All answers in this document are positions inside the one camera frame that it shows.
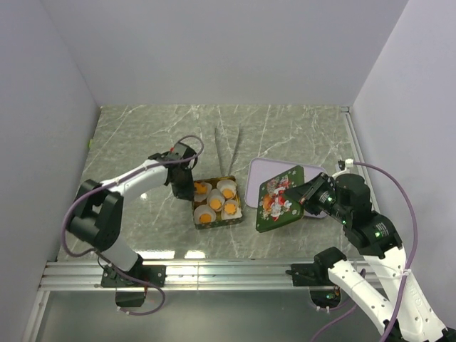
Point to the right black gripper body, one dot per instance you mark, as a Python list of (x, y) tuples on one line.
[(338, 211)]

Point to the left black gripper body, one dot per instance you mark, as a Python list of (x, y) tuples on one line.
[(186, 169)]

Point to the orange fish cookie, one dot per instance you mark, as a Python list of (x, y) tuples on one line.
[(201, 188)]

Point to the gold tin lid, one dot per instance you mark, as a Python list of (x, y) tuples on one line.
[(274, 208)]

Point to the green christmas cookie tin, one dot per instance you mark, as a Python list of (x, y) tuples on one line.
[(219, 222)]

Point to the metal tongs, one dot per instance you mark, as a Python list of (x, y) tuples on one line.
[(226, 153)]

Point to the lilac plastic tray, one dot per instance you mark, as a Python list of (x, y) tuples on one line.
[(263, 169)]

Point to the flower shaped cookie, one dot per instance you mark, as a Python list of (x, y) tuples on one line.
[(230, 208)]

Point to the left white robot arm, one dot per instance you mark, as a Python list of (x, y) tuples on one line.
[(93, 222)]

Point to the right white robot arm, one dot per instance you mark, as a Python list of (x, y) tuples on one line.
[(401, 312)]

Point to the white paper cup back-left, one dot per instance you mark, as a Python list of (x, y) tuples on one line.
[(201, 198)]

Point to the white paper cup centre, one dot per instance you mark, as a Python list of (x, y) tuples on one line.
[(215, 193)]

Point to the white paper cup front-left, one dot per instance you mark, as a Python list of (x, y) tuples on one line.
[(201, 210)]

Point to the white paper cup back-right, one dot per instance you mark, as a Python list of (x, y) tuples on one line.
[(227, 183)]

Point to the white paper cup front-right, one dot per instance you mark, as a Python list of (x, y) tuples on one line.
[(236, 216)]

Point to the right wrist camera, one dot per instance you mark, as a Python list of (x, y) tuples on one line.
[(346, 164)]

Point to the aluminium rail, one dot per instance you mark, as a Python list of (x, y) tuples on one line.
[(180, 275)]

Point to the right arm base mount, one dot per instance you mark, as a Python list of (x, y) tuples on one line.
[(323, 293)]

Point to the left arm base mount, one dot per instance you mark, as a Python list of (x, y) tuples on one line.
[(131, 290)]

